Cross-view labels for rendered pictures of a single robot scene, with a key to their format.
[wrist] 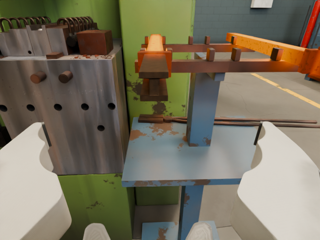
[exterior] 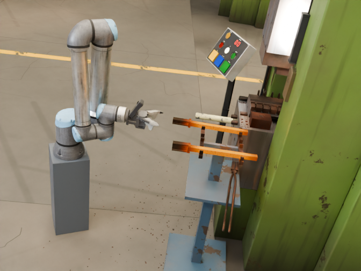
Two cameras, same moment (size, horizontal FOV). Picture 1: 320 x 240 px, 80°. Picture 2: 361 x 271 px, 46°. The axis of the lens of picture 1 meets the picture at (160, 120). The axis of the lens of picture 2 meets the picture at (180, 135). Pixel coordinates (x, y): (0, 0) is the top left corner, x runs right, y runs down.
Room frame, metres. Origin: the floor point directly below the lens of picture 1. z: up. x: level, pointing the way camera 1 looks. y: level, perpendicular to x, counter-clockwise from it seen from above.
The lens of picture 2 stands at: (0.32, -2.06, 2.20)
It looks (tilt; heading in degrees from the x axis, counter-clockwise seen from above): 33 degrees down; 92
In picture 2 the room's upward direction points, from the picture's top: 9 degrees clockwise
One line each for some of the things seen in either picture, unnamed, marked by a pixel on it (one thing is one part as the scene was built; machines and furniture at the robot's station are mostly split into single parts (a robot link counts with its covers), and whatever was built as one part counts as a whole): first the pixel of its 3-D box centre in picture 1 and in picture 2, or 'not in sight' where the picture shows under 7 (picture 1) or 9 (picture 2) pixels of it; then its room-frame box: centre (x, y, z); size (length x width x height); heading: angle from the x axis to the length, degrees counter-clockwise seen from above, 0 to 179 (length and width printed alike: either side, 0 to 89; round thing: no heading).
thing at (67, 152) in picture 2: not in sight; (69, 144); (-0.44, 0.04, 0.65); 0.19 x 0.19 x 0.10
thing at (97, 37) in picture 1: (96, 41); (260, 120); (0.69, 0.21, 0.95); 0.12 x 0.09 x 0.07; 3
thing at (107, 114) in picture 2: not in sight; (107, 112); (-0.19, 0.00, 0.95); 0.12 x 0.09 x 0.10; 1
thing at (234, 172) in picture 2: (226, 121); (231, 193); (0.57, -0.23, 0.71); 0.60 x 0.04 x 0.01; 86
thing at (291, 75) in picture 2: not in sight; (289, 84); (0.76, 0.08, 1.27); 0.09 x 0.02 x 0.17; 93
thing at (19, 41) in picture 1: (59, 34); (281, 108); (0.83, 0.40, 0.96); 0.42 x 0.20 x 0.09; 3
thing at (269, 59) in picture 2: not in sight; (297, 56); (0.83, 0.40, 1.32); 0.42 x 0.20 x 0.10; 3
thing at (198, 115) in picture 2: not in sight; (224, 119); (0.51, 0.73, 0.62); 0.44 x 0.05 x 0.05; 3
